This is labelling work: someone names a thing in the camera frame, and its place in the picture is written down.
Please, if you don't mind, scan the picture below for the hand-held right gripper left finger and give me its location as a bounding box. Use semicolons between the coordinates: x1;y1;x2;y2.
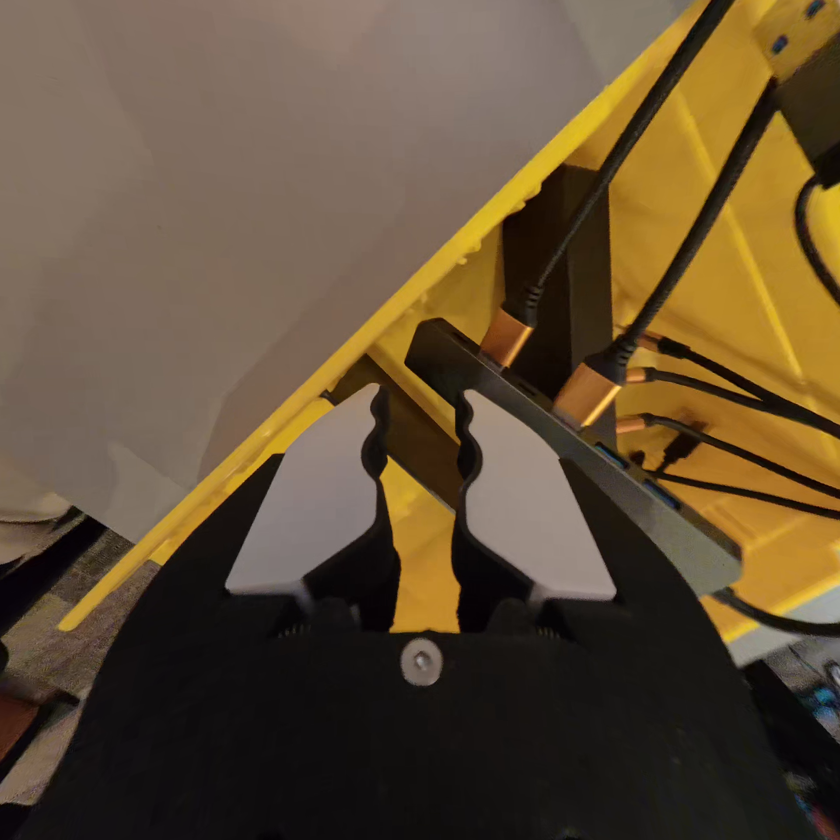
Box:
225;385;403;632

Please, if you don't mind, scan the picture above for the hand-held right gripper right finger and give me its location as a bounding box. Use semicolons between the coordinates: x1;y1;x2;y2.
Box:
453;390;618;633

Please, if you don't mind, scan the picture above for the black cable orange usb-a plug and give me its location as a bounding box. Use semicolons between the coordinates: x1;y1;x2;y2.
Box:
553;79;782;429

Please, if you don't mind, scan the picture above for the dark grey usb hub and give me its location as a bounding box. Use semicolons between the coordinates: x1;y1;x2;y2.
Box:
755;0;840;172
405;319;744;595

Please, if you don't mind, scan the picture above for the black braided cable orange plug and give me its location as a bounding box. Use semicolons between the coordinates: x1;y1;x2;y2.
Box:
478;0;739;370

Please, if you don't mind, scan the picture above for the yellow plastic bin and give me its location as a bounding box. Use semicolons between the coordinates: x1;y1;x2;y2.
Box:
58;0;840;647

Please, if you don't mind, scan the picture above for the black bin divider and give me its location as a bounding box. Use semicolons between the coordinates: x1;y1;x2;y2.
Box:
500;164;619;427

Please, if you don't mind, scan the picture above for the thin black cable dark plug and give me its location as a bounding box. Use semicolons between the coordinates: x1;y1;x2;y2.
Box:
630;416;840;519

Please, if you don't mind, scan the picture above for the thin black multi-head cable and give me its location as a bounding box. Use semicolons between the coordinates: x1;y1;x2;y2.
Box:
623;330;840;439

